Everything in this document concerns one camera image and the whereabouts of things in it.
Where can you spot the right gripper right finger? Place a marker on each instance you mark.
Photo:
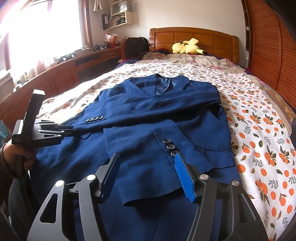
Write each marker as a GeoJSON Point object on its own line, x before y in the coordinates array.
{"type": "Point", "coordinates": [224, 210]}

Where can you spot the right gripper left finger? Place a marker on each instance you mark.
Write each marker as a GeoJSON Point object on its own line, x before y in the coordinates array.
{"type": "Point", "coordinates": [55, 219]}

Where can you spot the navy blue suit jacket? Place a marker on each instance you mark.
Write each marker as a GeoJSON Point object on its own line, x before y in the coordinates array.
{"type": "Point", "coordinates": [144, 120]}

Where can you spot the person left hand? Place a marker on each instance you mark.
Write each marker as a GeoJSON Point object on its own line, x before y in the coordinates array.
{"type": "Point", "coordinates": [16, 160]}

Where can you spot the wooden desk cabinet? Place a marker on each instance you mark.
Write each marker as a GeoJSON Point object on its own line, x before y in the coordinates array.
{"type": "Point", "coordinates": [57, 80]}

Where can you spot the orange print bed sheet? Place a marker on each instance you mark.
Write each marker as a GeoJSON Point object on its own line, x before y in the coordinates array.
{"type": "Point", "coordinates": [260, 135]}

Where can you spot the orange white paper bag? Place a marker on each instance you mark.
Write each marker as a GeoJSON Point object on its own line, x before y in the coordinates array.
{"type": "Point", "coordinates": [111, 40]}

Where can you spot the floral quilt blanket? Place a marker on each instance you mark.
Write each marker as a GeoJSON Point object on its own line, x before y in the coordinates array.
{"type": "Point", "coordinates": [226, 65]}

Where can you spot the yellow pikachu plush toy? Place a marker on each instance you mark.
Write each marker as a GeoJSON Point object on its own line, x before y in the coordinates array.
{"type": "Point", "coordinates": [188, 47]}

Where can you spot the wooden louvered wardrobe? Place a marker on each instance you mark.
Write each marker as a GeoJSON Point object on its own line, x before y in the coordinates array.
{"type": "Point", "coordinates": [271, 49]}

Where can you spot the window with wooden frame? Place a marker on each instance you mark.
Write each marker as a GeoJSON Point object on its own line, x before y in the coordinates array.
{"type": "Point", "coordinates": [38, 32]}

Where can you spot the white wall shelf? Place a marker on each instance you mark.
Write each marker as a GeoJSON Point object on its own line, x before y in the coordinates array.
{"type": "Point", "coordinates": [119, 13]}

